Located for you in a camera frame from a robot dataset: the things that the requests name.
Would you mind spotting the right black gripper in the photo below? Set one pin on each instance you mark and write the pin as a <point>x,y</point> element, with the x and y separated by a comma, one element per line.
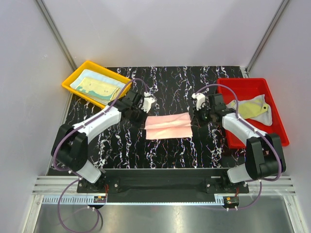
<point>196,119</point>

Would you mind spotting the grey towel in bin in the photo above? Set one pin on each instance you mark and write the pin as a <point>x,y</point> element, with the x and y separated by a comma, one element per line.
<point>255,109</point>

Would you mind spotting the pink towel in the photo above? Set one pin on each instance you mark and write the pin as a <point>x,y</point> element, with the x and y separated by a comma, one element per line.
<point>167,127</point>

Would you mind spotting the yellow plastic tray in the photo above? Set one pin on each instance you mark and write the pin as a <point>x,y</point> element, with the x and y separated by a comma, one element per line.
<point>96,68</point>

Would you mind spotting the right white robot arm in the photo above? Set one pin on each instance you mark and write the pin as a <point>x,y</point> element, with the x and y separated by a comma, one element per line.
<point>264,153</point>

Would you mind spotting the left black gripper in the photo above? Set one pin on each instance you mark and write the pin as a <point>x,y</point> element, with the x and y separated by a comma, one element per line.
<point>140,123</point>

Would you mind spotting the red plastic bin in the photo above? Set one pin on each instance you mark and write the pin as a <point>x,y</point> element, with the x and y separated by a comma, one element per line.
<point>246,89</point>

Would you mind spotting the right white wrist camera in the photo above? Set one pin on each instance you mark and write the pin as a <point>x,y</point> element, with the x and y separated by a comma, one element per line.
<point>200,100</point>

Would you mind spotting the right aluminium frame post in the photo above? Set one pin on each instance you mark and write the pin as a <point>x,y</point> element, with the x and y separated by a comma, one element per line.
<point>272,25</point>

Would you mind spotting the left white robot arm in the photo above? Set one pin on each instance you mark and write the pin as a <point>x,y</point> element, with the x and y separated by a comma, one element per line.
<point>71,144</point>

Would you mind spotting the pale yellow towel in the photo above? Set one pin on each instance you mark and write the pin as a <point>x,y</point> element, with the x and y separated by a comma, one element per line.
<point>98,89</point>

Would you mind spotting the slotted white cable duct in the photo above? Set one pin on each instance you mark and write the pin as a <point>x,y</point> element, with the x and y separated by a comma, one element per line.
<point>74,199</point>

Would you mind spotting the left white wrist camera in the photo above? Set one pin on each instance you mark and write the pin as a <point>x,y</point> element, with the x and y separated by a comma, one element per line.
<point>148,102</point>

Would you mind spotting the left aluminium frame post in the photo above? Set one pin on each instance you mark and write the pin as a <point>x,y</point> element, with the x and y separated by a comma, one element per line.
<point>57,35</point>

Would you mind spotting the aluminium frame post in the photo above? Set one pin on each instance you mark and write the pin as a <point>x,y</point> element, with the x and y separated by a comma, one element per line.
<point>57,35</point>
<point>272,25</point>

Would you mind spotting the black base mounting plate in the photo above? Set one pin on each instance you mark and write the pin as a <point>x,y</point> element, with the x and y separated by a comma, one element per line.
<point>163,185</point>

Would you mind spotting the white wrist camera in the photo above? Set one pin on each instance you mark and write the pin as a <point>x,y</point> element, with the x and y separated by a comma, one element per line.
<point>148,102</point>
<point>200,100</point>

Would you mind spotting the light blue towel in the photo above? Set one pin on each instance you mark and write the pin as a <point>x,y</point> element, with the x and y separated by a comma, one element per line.
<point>97,76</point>

